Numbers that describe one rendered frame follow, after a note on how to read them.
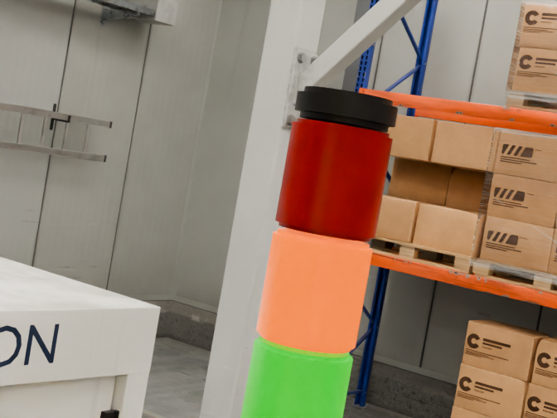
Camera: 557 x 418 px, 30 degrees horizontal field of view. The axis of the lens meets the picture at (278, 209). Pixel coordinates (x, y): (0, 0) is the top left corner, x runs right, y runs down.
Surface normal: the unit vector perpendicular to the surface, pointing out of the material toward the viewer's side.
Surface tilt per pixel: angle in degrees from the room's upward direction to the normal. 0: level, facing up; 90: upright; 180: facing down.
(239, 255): 90
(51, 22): 90
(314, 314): 90
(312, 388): 90
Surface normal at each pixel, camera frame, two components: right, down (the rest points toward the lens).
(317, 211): -0.25, 0.01
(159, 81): 0.80, 0.17
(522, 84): -0.58, -0.06
